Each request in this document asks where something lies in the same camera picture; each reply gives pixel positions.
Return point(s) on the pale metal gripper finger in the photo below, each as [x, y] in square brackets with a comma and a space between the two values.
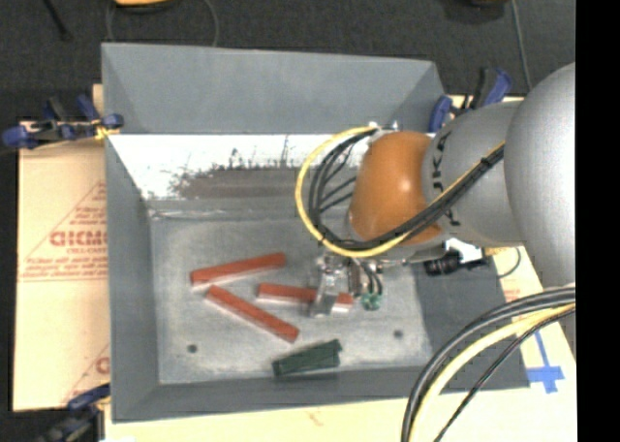
[321, 298]
[337, 296]

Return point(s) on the red-brown flat block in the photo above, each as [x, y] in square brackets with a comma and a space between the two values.
[252, 314]
[237, 267]
[283, 293]

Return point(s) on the dark green flat block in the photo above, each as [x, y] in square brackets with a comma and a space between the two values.
[307, 358]

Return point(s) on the grey metal bin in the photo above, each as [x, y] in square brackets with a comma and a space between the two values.
[232, 91]

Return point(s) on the brown cardboard board red print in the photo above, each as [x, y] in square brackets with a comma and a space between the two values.
[58, 188]

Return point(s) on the black cylinder on white bracket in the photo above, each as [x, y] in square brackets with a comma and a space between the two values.
[443, 265]

